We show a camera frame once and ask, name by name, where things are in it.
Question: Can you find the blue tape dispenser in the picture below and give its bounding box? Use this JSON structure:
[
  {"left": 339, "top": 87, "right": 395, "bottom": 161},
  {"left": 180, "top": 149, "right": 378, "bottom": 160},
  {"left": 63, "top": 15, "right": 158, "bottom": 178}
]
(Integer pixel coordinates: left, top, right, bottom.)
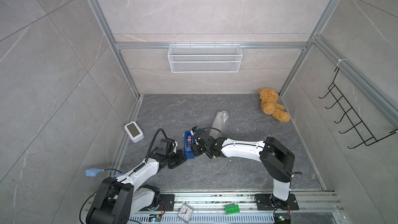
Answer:
[{"left": 184, "top": 131, "right": 195, "bottom": 159}]

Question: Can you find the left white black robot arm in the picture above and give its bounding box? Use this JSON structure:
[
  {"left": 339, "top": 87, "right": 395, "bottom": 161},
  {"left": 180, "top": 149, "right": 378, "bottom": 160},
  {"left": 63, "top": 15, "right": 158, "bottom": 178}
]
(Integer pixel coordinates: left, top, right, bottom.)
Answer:
[{"left": 79, "top": 128, "right": 187, "bottom": 224}]

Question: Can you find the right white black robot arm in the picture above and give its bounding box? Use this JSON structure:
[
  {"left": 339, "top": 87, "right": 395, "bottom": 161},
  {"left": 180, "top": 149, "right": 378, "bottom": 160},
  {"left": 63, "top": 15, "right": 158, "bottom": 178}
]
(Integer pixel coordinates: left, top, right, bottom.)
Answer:
[{"left": 191, "top": 127, "right": 297, "bottom": 210}]

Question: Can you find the white digital clock display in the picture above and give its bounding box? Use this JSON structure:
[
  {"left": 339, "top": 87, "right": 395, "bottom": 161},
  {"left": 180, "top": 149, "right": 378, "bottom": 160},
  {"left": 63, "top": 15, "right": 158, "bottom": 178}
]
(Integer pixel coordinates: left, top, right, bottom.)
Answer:
[{"left": 124, "top": 121, "right": 144, "bottom": 143}]

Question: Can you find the small white analog clock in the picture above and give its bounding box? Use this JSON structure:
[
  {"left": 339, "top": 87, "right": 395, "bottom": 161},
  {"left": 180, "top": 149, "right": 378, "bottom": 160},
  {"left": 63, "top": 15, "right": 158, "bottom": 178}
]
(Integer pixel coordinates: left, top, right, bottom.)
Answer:
[{"left": 177, "top": 203, "right": 194, "bottom": 223}]

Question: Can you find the green toy brick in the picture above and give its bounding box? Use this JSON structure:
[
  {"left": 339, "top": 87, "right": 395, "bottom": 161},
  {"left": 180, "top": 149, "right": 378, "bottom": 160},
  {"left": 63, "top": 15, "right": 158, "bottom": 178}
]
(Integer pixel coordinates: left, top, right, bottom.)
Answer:
[{"left": 224, "top": 204, "right": 240, "bottom": 215}]

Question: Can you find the brown teddy bear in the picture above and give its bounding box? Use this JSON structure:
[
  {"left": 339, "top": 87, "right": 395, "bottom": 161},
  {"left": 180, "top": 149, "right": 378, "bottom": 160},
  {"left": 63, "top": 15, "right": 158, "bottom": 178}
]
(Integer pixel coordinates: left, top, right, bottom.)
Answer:
[{"left": 259, "top": 88, "right": 291, "bottom": 122}]

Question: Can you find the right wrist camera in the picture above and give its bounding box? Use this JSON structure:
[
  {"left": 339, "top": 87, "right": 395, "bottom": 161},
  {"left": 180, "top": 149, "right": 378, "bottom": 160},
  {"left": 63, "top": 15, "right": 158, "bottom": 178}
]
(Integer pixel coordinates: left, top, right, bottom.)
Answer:
[{"left": 190, "top": 126, "right": 199, "bottom": 135}]

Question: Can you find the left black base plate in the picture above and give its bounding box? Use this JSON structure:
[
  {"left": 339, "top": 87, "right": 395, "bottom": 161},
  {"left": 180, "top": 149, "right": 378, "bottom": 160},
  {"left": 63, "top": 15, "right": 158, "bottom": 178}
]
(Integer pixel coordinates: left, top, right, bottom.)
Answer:
[{"left": 143, "top": 194, "right": 175, "bottom": 211}]

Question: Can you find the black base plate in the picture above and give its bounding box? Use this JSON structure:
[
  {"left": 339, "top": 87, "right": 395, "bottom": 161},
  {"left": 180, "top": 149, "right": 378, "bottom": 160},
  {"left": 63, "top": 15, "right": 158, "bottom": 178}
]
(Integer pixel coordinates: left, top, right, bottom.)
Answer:
[
  {"left": 143, "top": 194, "right": 175, "bottom": 211},
  {"left": 255, "top": 194, "right": 300, "bottom": 211}
]

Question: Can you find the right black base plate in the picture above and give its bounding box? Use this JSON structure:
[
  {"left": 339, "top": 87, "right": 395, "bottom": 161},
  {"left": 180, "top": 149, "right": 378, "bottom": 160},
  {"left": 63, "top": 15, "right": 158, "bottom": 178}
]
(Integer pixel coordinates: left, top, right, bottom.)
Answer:
[{"left": 255, "top": 194, "right": 300, "bottom": 211}]

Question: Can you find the white wire mesh basket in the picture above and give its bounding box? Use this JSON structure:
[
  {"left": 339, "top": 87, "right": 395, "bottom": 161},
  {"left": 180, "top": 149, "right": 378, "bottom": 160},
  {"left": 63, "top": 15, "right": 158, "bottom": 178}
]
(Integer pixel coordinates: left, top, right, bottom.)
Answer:
[{"left": 167, "top": 44, "right": 243, "bottom": 73}]

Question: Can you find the black wall hook rack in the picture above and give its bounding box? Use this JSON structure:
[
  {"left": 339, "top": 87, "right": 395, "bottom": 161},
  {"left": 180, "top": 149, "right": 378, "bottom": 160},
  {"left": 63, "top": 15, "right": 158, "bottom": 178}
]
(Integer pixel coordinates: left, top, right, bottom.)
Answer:
[{"left": 318, "top": 67, "right": 398, "bottom": 149}]

